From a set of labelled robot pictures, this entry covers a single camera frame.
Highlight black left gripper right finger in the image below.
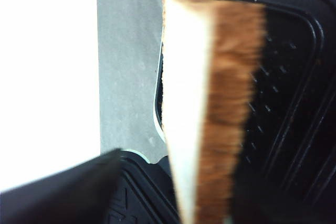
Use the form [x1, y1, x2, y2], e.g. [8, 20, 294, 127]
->
[230, 182, 332, 223]

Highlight breakfast maker hinged lid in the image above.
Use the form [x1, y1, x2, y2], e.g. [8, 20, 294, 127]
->
[103, 151, 180, 224]

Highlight mint green breakfast maker base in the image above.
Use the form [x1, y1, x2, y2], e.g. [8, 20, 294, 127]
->
[152, 0, 336, 224]

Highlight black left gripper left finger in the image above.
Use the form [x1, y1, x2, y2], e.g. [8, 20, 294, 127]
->
[1, 148, 121, 223]

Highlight white bread slice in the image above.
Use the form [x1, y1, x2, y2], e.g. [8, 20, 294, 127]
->
[162, 0, 266, 223]

